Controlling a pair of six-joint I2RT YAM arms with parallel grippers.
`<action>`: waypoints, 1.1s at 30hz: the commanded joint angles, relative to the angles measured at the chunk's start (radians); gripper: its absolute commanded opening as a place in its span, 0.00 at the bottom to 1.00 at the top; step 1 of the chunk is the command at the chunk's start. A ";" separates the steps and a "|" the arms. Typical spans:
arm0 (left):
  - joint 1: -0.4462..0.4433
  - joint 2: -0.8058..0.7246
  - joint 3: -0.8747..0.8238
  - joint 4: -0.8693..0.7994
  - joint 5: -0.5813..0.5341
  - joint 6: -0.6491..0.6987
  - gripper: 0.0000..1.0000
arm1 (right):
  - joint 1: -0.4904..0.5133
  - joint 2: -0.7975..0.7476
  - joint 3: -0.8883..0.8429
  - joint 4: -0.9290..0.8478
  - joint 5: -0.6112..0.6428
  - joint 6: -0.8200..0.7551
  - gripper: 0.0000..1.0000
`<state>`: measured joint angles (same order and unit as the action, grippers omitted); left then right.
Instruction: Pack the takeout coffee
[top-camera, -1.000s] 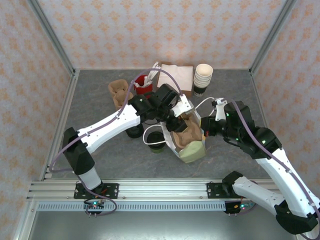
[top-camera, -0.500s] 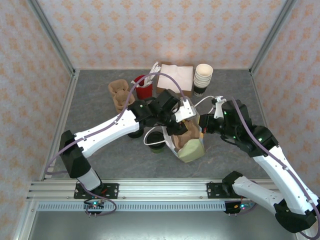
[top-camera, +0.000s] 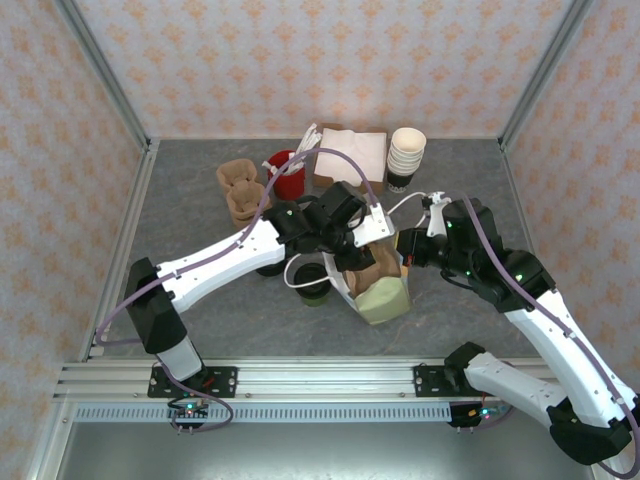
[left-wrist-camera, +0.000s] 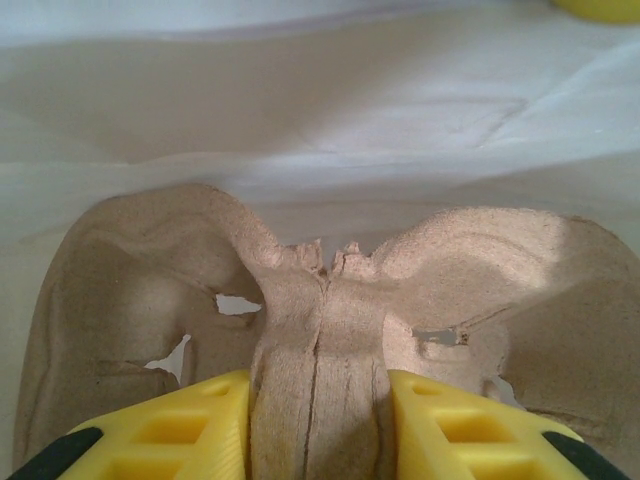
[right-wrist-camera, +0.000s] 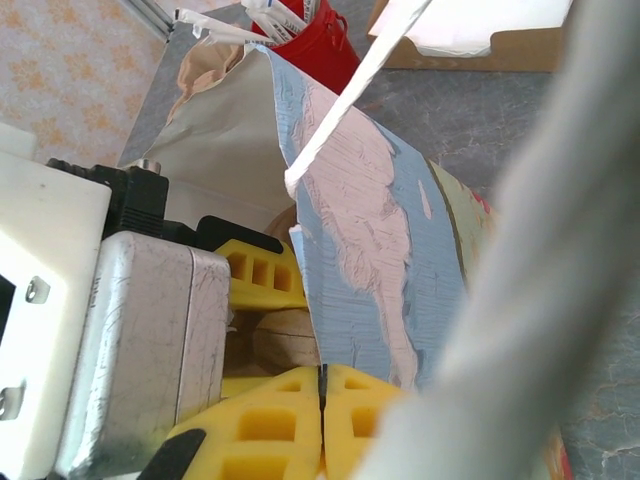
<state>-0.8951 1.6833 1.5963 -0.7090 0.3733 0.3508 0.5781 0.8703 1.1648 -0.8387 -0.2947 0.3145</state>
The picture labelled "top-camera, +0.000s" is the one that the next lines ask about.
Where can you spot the brown pulp cup carrier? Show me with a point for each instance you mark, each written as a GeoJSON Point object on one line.
{"type": "Point", "coordinates": [375, 270]}

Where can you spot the paper takeout bag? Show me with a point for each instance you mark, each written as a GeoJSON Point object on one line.
{"type": "Point", "coordinates": [385, 305]}

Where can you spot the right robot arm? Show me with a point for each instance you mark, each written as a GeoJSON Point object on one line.
{"type": "Point", "coordinates": [550, 340]}

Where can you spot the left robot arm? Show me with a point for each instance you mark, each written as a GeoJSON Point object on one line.
{"type": "Point", "coordinates": [215, 265]}

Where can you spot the red plastic cup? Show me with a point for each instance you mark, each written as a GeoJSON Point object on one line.
{"type": "Point", "coordinates": [290, 185]}

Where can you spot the black cup lid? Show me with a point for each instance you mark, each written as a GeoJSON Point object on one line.
{"type": "Point", "coordinates": [270, 271]}

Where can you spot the napkins in brown box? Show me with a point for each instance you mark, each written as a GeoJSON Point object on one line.
{"type": "Point", "coordinates": [375, 187]}

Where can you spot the stack of pulp cup carriers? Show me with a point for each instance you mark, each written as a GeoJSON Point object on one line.
{"type": "Point", "coordinates": [242, 200]}

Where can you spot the stack of white napkins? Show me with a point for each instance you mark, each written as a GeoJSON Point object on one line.
{"type": "Point", "coordinates": [350, 150]}

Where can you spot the stack of paper cups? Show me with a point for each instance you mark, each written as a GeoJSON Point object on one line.
{"type": "Point", "coordinates": [406, 150]}

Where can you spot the right circuit board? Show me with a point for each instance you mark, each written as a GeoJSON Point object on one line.
{"type": "Point", "coordinates": [480, 413]}

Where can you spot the circuit board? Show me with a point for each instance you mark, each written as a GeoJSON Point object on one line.
{"type": "Point", "coordinates": [480, 413]}
{"type": "Point", "coordinates": [189, 411]}

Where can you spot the grey metal base panel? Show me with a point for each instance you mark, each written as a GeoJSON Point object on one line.
{"type": "Point", "coordinates": [300, 450]}

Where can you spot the left circuit board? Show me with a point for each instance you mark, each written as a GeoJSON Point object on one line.
{"type": "Point", "coordinates": [189, 411]}

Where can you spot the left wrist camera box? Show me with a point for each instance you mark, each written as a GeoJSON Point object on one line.
{"type": "Point", "coordinates": [375, 227]}

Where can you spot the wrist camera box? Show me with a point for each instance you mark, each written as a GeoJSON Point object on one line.
{"type": "Point", "coordinates": [436, 215]}
{"type": "Point", "coordinates": [375, 227]}

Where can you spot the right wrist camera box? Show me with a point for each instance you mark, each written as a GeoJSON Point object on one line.
{"type": "Point", "coordinates": [436, 215]}

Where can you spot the right aluminium side rail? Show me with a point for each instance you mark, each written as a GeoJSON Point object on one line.
{"type": "Point", "coordinates": [510, 175]}

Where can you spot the aluminium side rail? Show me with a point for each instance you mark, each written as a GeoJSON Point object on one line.
{"type": "Point", "coordinates": [510, 175]}
{"type": "Point", "coordinates": [142, 190]}

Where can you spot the aluminium mounting rail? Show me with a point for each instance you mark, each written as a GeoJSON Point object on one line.
{"type": "Point", "coordinates": [325, 375]}

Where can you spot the black right mount plate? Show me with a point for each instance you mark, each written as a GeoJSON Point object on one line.
{"type": "Point", "coordinates": [430, 382]}

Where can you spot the black mount plate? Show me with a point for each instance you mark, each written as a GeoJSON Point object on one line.
{"type": "Point", "coordinates": [222, 382]}
{"type": "Point", "coordinates": [430, 382]}

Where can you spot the left aluminium side rail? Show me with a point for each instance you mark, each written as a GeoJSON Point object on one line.
{"type": "Point", "coordinates": [142, 190]}

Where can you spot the black left mount plate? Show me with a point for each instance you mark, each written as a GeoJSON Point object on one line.
{"type": "Point", "coordinates": [222, 382]}

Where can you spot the right aluminium frame post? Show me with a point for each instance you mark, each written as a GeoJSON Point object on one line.
{"type": "Point", "coordinates": [545, 75]}

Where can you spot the aluminium frame post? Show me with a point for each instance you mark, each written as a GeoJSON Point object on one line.
{"type": "Point", "coordinates": [105, 75]}
{"type": "Point", "coordinates": [545, 75]}

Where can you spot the left aluminium frame post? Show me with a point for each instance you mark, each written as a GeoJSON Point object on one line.
{"type": "Point", "coordinates": [105, 75]}

